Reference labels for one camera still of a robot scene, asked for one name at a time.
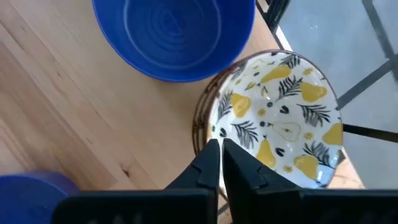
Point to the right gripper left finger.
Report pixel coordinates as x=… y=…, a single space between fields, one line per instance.
x=200 y=175

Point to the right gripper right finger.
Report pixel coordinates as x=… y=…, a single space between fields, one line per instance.
x=245 y=186

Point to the blue-violet plastic mini bowl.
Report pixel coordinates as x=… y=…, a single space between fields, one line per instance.
x=28 y=199
x=174 y=31

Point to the raised wooden platform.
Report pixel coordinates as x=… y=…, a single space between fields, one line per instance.
x=155 y=102

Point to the black aluminium table frame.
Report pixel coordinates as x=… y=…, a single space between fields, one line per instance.
x=276 y=12

